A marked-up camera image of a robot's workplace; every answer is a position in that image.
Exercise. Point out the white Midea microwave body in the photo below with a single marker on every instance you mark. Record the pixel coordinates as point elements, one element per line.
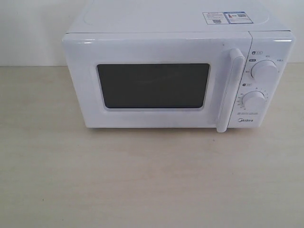
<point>271,39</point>

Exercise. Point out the white plastic lidded container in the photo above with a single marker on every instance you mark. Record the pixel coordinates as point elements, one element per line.
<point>166,85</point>

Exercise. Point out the warning label sticker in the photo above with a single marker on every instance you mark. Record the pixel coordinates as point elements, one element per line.
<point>230,17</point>

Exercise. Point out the lower white timer knob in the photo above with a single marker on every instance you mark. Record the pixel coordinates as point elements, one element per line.
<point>253,100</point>

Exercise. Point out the white microwave door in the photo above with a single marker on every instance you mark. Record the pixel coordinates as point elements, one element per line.
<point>95,61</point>

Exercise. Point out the upper white control knob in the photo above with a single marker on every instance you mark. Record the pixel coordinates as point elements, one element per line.
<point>264,69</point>

